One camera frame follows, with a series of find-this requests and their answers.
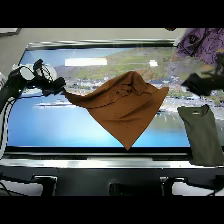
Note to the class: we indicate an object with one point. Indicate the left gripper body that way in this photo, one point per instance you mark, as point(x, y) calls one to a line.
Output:
point(55, 86)

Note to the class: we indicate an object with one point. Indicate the brown shirt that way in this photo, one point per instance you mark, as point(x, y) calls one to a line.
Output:
point(128, 106)

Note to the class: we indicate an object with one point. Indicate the dark grey T-shirt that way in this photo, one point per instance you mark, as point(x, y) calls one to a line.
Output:
point(205, 136)

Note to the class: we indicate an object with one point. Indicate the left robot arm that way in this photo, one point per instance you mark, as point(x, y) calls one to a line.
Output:
point(13, 83)

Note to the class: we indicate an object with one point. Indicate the purple garment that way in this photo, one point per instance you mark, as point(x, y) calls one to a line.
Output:
point(203, 41)

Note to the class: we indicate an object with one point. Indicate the silver frame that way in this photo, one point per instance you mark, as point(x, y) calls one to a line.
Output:
point(100, 163)

